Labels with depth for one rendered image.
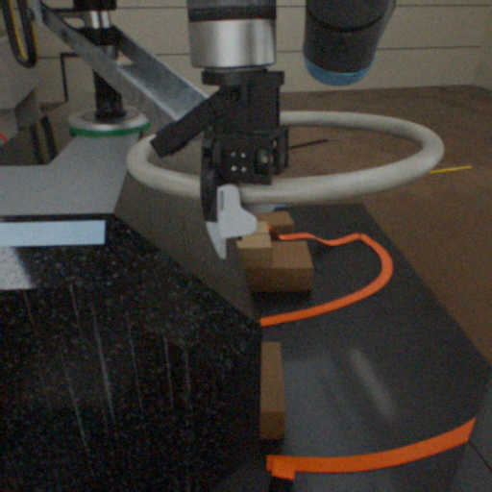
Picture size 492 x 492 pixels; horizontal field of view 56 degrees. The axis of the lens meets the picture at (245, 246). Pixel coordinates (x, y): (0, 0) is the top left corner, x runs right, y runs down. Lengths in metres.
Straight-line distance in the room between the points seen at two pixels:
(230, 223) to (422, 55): 6.63
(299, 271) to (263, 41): 1.59
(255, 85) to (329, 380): 1.31
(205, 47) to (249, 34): 0.04
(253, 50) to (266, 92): 0.04
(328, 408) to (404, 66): 5.86
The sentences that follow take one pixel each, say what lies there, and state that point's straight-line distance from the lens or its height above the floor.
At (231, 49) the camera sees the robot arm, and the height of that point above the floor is 1.14.
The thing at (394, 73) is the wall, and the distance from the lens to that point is 6.94.
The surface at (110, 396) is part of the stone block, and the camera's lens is 0.92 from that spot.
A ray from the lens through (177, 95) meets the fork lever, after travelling 1.09.
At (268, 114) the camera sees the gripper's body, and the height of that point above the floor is 1.07.
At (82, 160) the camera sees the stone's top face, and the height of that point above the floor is 0.87.
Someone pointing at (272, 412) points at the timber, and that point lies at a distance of 1.40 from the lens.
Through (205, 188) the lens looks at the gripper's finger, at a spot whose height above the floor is 1.00.
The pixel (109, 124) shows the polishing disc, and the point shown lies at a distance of 1.22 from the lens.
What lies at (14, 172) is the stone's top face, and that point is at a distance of 1.04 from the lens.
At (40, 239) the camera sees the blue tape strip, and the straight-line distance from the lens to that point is 0.81.
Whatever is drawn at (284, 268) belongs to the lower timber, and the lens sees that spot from 2.00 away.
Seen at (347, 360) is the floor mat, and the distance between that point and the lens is 1.76.
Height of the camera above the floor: 1.19
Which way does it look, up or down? 29 degrees down
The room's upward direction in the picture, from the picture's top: straight up
